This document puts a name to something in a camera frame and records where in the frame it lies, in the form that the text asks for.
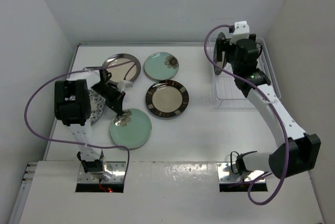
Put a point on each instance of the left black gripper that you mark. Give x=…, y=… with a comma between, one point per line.
x=111, y=104

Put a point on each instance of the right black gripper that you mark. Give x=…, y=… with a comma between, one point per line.
x=223, y=45

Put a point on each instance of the blue floral white plate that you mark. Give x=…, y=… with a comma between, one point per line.
x=97, y=103

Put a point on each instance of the teal flower plate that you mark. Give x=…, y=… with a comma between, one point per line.
x=161, y=66
x=132, y=129

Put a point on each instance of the grey rim plate front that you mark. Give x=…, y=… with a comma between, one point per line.
x=219, y=56

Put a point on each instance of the grey rim beige plate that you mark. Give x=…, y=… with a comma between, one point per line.
x=122, y=66

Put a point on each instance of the brown patterned rim plate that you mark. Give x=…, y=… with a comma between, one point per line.
x=167, y=99

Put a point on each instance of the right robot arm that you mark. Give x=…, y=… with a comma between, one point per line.
x=295, y=147

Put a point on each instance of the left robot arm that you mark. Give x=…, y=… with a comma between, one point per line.
x=72, y=106

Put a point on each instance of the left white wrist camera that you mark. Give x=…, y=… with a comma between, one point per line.
x=123, y=84

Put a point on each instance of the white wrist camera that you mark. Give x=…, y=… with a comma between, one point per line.
x=123, y=84
x=241, y=31

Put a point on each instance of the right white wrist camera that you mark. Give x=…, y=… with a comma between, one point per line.
x=241, y=31

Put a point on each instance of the white wire dish rack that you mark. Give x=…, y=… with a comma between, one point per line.
x=227, y=96

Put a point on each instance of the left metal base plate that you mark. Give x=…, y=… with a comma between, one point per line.
x=114, y=174

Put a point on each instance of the metal base plate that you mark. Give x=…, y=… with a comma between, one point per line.
x=114, y=174
x=228, y=174

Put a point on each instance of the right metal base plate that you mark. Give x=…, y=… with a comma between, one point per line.
x=228, y=174

